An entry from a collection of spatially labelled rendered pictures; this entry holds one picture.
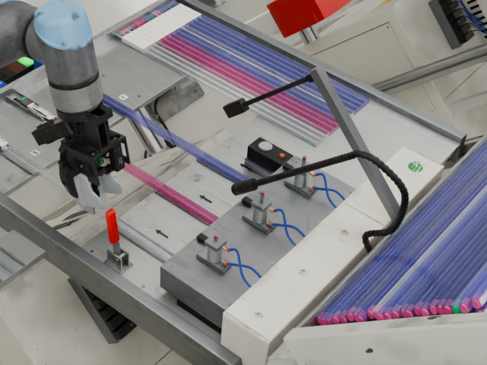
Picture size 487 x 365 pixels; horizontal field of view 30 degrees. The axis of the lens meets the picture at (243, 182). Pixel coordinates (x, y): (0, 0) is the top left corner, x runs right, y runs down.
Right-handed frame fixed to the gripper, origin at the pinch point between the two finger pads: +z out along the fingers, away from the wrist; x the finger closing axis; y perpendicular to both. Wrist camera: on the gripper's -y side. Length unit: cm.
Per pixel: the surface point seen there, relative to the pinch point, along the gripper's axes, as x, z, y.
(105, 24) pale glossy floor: 90, 31, -95
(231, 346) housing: -8.1, 5.4, 35.4
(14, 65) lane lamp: 18.7, -5.2, -40.2
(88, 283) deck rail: -10.1, 5.8, 8.2
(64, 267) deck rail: -10.1, 5.2, 2.7
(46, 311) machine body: -2.5, 33.0, -18.7
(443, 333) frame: -12, -20, 69
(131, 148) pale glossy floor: 75, 60, -75
